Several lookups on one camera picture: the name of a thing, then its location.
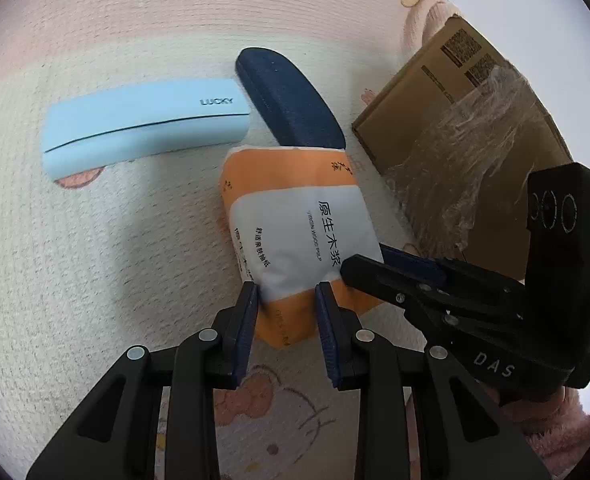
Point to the brown cardboard box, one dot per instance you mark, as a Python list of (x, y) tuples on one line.
[(425, 120)]

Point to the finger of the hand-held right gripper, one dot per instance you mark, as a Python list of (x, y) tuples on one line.
[(390, 280), (415, 265)]

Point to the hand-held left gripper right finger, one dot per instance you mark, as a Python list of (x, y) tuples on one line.
[(327, 335)]

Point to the dark blue glasses case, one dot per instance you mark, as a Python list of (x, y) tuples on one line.
[(295, 105)]

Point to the pink cartoon printed mat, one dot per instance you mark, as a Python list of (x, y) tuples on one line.
[(100, 270)]

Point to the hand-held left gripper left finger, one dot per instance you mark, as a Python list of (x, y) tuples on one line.
[(242, 330)]

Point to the light blue glasses case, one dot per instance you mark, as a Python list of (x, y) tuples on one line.
[(140, 120)]

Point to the orange and white tissue pack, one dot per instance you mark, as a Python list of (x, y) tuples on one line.
[(300, 220)]

